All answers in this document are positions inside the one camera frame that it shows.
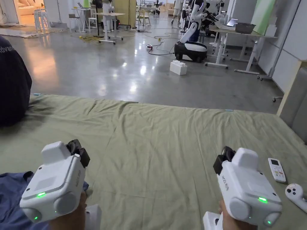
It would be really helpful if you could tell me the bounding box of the bed with pale green sheet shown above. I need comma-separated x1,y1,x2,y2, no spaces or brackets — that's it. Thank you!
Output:
0,93,307,230

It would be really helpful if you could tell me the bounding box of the black standing fan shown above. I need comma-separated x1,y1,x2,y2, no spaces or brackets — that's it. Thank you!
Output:
91,0,103,38

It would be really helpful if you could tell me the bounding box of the white table with laptop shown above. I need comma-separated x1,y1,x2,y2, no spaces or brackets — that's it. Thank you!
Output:
68,2,92,33

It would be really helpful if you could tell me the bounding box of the wooden top standing desk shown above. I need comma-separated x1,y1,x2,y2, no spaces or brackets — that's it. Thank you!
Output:
93,12,126,45

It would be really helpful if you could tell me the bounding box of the white desk with grey tub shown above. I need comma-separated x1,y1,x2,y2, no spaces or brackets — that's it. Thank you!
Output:
205,14,279,75

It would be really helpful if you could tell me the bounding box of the blue shirt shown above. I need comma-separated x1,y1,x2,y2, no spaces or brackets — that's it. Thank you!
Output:
0,171,90,230

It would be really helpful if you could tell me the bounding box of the grey padded headboard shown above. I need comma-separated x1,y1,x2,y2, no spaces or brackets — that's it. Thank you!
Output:
277,59,307,146

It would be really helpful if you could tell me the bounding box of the stack of white stools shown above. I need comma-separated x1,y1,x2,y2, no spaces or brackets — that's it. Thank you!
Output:
34,8,50,32

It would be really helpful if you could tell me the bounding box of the person's right hand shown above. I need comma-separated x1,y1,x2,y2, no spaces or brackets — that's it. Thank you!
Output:
218,199,241,230

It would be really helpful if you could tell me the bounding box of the yellow cable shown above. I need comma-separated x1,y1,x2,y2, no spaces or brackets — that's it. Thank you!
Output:
70,34,107,46

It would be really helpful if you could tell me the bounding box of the person's left hand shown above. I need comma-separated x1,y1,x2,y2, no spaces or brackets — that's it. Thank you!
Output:
49,191,87,230

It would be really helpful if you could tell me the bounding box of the white foam block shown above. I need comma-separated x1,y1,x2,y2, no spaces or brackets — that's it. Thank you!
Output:
169,60,188,76

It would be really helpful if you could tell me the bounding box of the white and black wheeled robot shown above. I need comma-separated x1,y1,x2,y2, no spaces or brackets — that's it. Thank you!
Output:
174,0,208,63

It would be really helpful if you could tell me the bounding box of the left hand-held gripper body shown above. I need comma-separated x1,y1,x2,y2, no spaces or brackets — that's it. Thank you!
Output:
19,141,102,230

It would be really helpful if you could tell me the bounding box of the white remote control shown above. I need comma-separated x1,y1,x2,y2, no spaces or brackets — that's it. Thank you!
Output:
268,158,287,183

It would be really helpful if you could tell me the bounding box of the beige sofa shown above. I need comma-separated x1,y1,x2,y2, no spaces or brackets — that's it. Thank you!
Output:
17,0,45,17

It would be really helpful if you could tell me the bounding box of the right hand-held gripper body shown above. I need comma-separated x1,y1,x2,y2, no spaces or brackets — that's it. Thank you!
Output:
203,148,282,230

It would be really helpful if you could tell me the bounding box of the pale green chair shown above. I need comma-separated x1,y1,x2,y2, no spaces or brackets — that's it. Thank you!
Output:
138,9,152,26

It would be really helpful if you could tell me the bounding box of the white hand controller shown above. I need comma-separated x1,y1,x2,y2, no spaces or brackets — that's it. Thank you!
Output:
285,183,307,212

